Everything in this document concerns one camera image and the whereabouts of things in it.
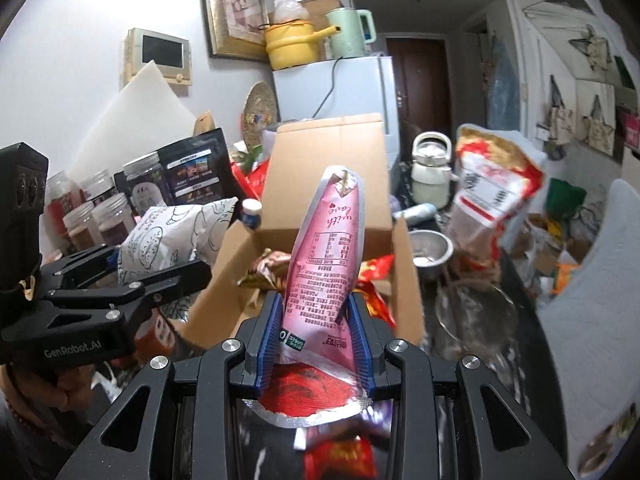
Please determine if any grey quilted cover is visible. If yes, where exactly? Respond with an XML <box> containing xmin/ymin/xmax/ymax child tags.
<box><xmin>537</xmin><ymin>180</ymin><xmax>640</xmax><ymax>461</ymax></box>

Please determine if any canvas tote bag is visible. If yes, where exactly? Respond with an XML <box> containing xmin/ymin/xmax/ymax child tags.
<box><xmin>580</xmin><ymin>82</ymin><xmax>617</xmax><ymax>158</ymax></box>
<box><xmin>547</xmin><ymin>76</ymin><xmax>578</xmax><ymax>146</ymax></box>

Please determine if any green bag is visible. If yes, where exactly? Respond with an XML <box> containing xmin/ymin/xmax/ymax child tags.
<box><xmin>547</xmin><ymin>178</ymin><xmax>587</xmax><ymax>221</ymax></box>

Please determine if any yellow pot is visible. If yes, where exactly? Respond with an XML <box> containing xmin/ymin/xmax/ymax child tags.
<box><xmin>264</xmin><ymin>19</ymin><xmax>337</xmax><ymax>71</ymax></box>

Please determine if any white foam board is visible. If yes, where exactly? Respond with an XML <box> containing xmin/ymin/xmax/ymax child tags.
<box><xmin>67</xmin><ymin>60</ymin><xmax>198</xmax><ymax>186</ymax></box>

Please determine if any red wrapped snack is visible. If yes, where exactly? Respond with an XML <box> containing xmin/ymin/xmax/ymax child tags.
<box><xmin>305</xmin><ymin>435</ymin><xmax>378</xmax><ymax>480</ymax></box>

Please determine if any red snack packet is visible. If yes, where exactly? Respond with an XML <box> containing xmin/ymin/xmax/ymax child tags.
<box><xmin>357</xmin><ymin>255</ymin><xmax>401</xmax><ymax>331</ymax></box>

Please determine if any gold and brown snack packet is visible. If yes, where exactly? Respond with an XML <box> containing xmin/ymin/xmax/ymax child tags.
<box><xmin>237</xmin><ymin>249</ymin><xmax>291</xmax><ymax>291</ymax></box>

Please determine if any grey metal bottle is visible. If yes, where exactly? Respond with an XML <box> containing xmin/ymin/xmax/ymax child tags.
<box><xmin>395</xmin><ymin>203</ymin><xmax>451</xmax><ymax>226</ymax></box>

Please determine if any black power cable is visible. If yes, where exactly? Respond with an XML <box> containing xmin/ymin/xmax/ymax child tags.
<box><xmin>310</xmin><ymin>57</ymin><xmax>346</xmax><ymax>118</ymax></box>

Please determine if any blue bottle with white cap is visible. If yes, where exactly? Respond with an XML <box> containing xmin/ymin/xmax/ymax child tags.
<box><xmin>241</xmin><ymin>198</ymin><xmax>263</xmax><ymax>231</ymax></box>

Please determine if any round woven fan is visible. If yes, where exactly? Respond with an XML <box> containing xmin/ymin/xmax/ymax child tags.
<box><xmin>242</xmin><ymin>81</ymin><xmax>278</xmax><ymax>146</ymax></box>

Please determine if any green electric kettle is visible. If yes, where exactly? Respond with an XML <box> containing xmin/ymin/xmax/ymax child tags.
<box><xmin>326</xmin><ymin>8</ymin><xmax>377</xmax><ymax>59</ymax></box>

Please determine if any clear jar with dark contents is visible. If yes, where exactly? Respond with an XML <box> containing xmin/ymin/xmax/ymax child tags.
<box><xmin>122</xmin><ymin>151</ymin><xmax>168</xmax><ymax>211</ymax></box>

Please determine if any pink snack packet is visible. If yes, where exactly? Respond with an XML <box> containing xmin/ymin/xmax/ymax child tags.
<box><xmin>240</xmin><ymin>165</ymin><xmax>376</xmax><ymax>431</ymax></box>

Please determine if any black printed pouch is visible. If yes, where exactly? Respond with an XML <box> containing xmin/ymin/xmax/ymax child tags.
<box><xmin>157</xmin><ymin>128</ymin><xmax>236</xmax><ymax>206</ymax></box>

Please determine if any white printed paper bag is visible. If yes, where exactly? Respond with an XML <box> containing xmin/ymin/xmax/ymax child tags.
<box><xmin>117</xmin><ymin>197</ymin><xmax>238</xmax><ymax>286</ymax></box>

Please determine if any blue patterned hanging cloth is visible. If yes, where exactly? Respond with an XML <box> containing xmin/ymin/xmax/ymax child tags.
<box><xmin>487</xmin><ymin>35</ymin><xmax>521</xmax><ymax>133</ymax></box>

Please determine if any dark wooden door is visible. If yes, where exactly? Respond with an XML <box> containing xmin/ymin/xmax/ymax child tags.
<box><xmin>385</xmin><ymin>35</ymin><xmax>451</xmax><ymax>131</ymax></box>

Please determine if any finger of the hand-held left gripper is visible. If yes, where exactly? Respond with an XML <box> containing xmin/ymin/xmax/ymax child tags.
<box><xmin>40</xmin><ymin>245</ymin><xmax>122</xmax><ymax>292</ymax></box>
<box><xmin>30</xmin><ymin>259</ymin><xmax>214</xmax><ymax>342</ymax></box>

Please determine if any framed picture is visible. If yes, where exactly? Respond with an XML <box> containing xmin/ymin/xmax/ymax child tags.
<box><xmin>200</xmin><ymin>0</ymin><xmax>271</xmax><ymax>63</ymax></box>

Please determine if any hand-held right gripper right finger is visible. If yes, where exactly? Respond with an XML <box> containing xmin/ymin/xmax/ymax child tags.
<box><xmin>347</xmin><ymin>292</ymin><xmax>576</xmax><ymax>480</ymax></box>

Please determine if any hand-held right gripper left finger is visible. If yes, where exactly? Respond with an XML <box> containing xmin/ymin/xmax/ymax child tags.
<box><xmin>59</xmin><ymin>292</ymin><xmax>286</xmax><ymax>480</ymax></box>

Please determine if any steel bowl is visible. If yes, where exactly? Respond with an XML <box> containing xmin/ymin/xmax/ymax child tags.
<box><xmin>410</xmin><ymin>230</ymin><xmax>455</xmax><ymax>281</ymax></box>

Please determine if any brown cardboard box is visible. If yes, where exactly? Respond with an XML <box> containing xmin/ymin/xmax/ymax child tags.
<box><xmin>182</xmin><ymin>112</ymin><xmax>423</xmax><ymax>361</ymax></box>

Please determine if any person's left hand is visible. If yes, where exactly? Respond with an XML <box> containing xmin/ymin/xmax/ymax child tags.
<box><xmin>0</xmin><ymin>360</ymin><xmax>103</xmax><ymax>441</ymax></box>

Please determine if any white refrigerator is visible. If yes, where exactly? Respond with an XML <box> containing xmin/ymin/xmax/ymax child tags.
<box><xmin>272</xmin><ymin>55</ymin><xmax>401</xmax><ymax>151</ymax></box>

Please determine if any cardboard carton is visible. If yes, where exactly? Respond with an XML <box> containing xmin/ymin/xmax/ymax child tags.
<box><xmin>280</xmin><ymin>0</ymin><xmax>351</xmax><ymax>26</ymax></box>

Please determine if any clear glass bowl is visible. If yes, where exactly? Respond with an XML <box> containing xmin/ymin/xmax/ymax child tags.
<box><xmin>435</xmin><ymin>280</ymin><xmax>521</xmax><ymax>356</ymax></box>

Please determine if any wall intercom panel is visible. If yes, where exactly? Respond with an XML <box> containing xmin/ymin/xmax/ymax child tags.
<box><xmin>123</xmin><ymin>27</ymin><xmax>195</xmax><ymax>88</ymax></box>

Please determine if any large red and white snack bag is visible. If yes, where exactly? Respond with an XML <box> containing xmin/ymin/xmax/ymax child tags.
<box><xmin>447</xmin><ymin>125</ymin><xmax>546</xmax><ymax>261</ymax></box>

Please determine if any brown paper bag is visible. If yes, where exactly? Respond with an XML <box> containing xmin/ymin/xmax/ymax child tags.
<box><xmin>192</xmin><ymin>112</ymin><xmax>217</xmax><ymax>137</ymax></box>

